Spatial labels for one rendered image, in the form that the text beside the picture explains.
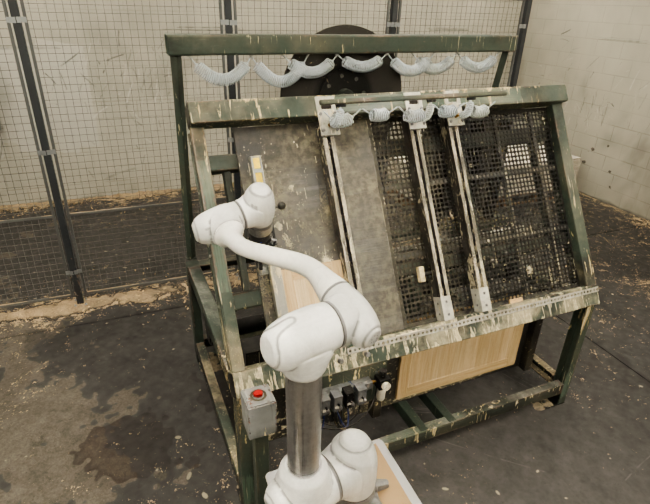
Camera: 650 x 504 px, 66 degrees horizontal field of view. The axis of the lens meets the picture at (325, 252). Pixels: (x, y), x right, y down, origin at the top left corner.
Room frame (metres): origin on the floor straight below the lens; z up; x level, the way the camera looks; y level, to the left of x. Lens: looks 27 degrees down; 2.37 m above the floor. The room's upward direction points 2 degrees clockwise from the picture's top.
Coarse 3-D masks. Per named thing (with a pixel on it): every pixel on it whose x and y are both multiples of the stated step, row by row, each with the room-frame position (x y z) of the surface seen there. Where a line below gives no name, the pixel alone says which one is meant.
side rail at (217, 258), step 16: (192, 128) 2.22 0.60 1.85; (192, 144) 2.19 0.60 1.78; (192, 160) 2.23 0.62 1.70; (208, 160) 2.17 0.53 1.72; (208, 176) 2.13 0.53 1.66; (208, 192) 2.09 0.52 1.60; (208, 208) 2.05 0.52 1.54; (224, 256) 1.97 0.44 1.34; (224, 272) 1.93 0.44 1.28; (224, 288) 1.89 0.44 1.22; (224, 304) 1.85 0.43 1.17; (224, 320) 1.82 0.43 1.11; (224, 336) 1.84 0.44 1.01; (240, 352) 1.77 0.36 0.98; (240, 368) 1.73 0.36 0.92
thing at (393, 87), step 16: (320, 32) 3.04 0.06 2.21; (336, 32) 3.08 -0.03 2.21; (352, 32) 3.12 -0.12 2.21; (368, 32) 3.16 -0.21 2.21; (336, 64) 3.08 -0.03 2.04; (352, 64) 3.13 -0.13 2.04; (384, 64) 3.21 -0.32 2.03; (304, 80) 3.00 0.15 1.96; (320, 80) 3.04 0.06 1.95; (336, 80) 3.08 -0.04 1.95; (352, 80) 3.12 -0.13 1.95; (368, 80) 3.17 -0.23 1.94; (384, 80) 3.22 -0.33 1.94; (400, 80) 3.26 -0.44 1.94; (288, 96) 2.96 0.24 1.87; (384, 128) 3.23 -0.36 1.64
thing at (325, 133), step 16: (320, 112) 2.42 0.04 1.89; (336, 112) 2.32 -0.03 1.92; (320, 128) 2.38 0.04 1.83; (336, 128) 2.41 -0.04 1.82; (320, 144) 2.43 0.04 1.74; (336, 160) 2.37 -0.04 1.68; (336, 176) 2.34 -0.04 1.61; (336, 192) 2.28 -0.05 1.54; (336, 208) 2.24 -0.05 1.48; (336, 224) 2.23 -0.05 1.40; (336, 240) 2.22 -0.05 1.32; (352, 240) 2.19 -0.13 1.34; (352, 256) 2.15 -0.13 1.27; (352, 272) 2.13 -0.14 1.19
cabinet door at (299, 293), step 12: (324, 264) 2.13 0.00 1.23; (336, 264) 2.15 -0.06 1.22; (288, 276) 2.04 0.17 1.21; (300, 276) 2.06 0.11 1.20; (288, 288) 2.01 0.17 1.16; (300, 288) 2.03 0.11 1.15; (312, 288) 2.05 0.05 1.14; (288, 300) 1.98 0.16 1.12; (300, 300) 2.00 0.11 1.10; (312, 300) 2.02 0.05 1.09; (288, 312) 1.95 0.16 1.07
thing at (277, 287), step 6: (252, 156) 2.26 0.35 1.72; (258, 156) 2.27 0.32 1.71; (252, 162) 2.24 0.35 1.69; (252, 168) 2.23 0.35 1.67; (258, 168) 2.24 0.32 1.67; (252, 174) 2.23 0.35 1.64; (252, 180) 2.24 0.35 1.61; (264, 180) 2.22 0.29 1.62; (276, 246) 2.08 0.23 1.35; (270, 270) 2.01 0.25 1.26; (276, 270) 2.02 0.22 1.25; (270, 276) 2.01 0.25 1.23; (276, 276) 2.00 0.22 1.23; (270, 282) 2.01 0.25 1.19; (276, 282) 1.99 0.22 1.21; (282, 282) 2.00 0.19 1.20; (276, 288) 1.97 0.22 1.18; (282, 288) 1.98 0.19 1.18; (276, 294) 1.96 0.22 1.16; (282, 294) 1.97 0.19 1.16; (276, 300) 1.95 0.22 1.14; (282, 300) 1.95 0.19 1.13; (276, 306) 1.93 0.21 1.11; (282, 306) 1.94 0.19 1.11; (276, 312) 1.93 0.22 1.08; (282, 312) 1.92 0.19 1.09
